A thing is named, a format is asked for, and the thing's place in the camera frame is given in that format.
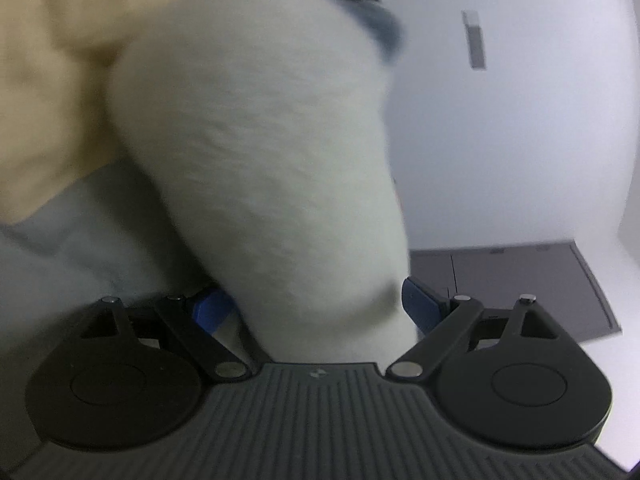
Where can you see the grey door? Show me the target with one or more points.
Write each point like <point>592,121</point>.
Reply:
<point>515,290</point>

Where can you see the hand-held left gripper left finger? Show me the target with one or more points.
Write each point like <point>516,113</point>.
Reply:
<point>212,307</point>

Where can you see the patchwork bedspread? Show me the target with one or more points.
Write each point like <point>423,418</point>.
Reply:
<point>50,110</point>

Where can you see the cream navy striped sweater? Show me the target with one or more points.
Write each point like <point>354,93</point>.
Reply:
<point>280,160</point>

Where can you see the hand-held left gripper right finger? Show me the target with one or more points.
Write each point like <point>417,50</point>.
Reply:
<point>422,305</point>

